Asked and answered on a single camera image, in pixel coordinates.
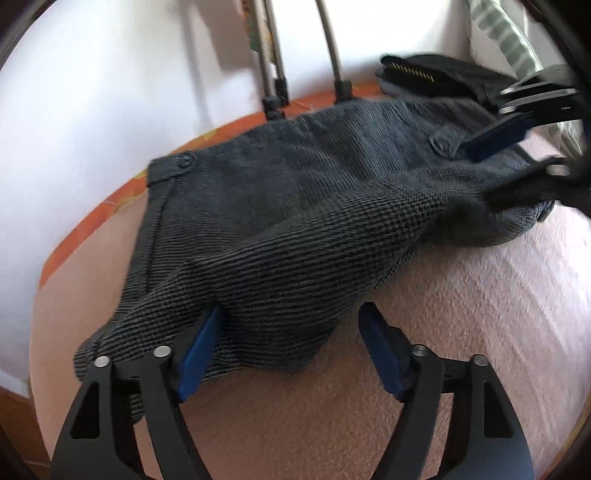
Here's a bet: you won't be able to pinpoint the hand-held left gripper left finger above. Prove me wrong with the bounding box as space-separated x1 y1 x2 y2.
50 305 225 480

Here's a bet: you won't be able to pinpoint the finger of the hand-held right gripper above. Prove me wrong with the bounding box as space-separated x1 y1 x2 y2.
482 156 591 212
462 64 583 163

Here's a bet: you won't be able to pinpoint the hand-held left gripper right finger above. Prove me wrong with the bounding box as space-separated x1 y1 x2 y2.
358 302 539 480

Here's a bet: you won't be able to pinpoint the dark grey pants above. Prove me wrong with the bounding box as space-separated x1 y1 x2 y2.
74 97 557 423

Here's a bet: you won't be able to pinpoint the black garment with zipper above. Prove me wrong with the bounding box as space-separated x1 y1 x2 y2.
375 53 520 109

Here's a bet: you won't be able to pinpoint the green striped white pillow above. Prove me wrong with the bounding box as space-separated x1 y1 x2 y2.
466 0 550 81

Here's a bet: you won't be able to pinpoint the metal frame leg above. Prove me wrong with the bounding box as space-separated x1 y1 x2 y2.
252 0 291 121
314 0 355 102

